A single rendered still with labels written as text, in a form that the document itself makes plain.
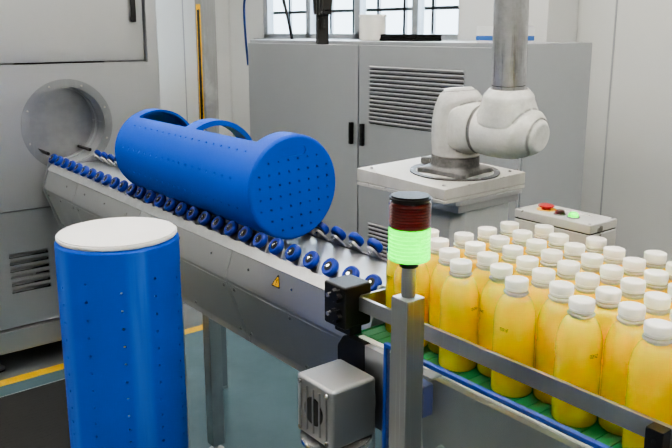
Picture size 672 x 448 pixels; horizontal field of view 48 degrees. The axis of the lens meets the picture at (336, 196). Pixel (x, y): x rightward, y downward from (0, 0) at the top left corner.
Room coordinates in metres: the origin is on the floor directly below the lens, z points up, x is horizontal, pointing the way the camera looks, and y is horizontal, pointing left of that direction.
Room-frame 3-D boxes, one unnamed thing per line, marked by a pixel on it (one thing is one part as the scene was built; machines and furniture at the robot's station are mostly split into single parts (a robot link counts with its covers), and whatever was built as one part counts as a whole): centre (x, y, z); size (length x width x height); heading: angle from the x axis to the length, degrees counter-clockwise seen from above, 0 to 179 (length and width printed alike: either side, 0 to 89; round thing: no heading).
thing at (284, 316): (2.45, 0.49, 0.79); 2.17 x 0.29 x 0.34; 38
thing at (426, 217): (1.10, -0.11, 1.23); 0.06 x 0.06 x 0.04
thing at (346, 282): (1.47, -0.03, 0.95); 0.10 x 0.07 x 0.10; 128
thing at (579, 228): (1.64, -0.51, 1.05); 0.20 x 0.10 x 0.10; 38
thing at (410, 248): (1.10, -0.11, 1.18); 0.06 x 0.06 x 0.05
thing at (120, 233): (1.73, 0.52, 1.03); 0.28 x 0.28 x 0.01
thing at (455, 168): (2.43, -0.37, 1.08); 0.22 x 0.18 x 0.06; 47
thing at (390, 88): (4.27, -0.31, 0.72); 2.15 x 0.54 x 1.45; 40
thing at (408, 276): (1.10, -0.11, 1.18); 0.06 x 0.06 x 0.16
